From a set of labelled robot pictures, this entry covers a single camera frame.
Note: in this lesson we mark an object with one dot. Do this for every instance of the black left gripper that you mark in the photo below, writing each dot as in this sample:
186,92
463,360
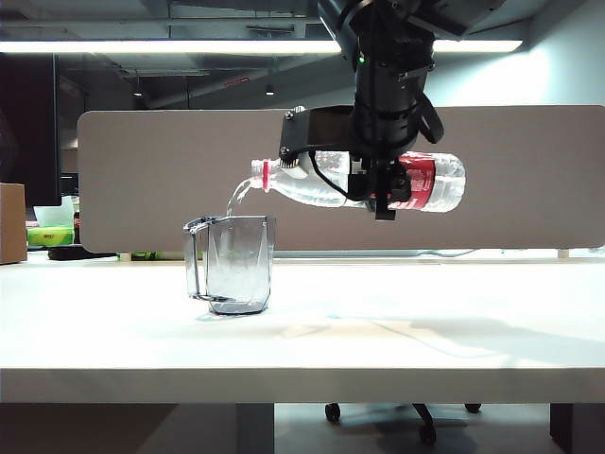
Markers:
385,132

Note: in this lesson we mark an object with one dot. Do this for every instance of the clear red-label water bottle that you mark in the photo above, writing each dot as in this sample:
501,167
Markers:
442,184

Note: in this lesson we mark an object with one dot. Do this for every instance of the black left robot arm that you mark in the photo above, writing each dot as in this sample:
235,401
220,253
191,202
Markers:
387,47

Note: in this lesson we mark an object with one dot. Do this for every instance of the grey transparent faceted mug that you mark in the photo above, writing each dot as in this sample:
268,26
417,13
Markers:
236,269

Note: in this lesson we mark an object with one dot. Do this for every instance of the small dark cola bottle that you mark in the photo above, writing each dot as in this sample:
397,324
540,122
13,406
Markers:
76,222

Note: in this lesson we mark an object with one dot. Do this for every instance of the black office chair base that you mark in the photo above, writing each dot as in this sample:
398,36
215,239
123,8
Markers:
425,416

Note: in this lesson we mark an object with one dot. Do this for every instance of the brown desk divider panel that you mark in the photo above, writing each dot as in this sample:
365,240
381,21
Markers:
165,165

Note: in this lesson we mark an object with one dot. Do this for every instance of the green flat package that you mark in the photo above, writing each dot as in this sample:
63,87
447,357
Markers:
146,256

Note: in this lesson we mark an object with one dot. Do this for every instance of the grey table leg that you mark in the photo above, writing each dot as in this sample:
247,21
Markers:
576,428
255,428

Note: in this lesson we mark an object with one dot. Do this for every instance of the long ceiling light strip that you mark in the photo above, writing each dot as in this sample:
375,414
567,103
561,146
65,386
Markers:
142,47

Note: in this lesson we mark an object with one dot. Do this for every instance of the black monitor base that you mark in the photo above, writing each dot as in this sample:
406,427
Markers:
75,254

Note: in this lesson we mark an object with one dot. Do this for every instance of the green tissue box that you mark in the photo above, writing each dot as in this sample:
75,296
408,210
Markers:
49,235

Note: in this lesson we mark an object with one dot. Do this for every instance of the dark computer monitor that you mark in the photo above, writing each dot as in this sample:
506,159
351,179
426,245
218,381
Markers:
28,132

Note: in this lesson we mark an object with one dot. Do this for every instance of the brown cardboard box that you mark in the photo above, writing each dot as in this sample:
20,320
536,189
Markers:
12,222

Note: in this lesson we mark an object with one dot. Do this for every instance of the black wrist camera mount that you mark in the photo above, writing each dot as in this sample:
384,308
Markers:
307,130

